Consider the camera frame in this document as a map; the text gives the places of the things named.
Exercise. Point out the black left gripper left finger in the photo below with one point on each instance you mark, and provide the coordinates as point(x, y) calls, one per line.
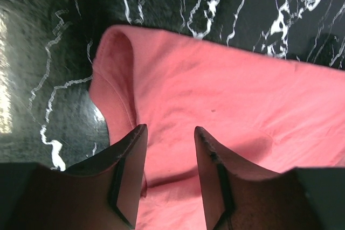
point(113, 179)

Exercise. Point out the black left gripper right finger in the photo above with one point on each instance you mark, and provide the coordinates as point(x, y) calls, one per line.
point(216, 165)

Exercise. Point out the pink t shirt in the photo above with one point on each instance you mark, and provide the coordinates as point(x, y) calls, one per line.
point(276, 113)

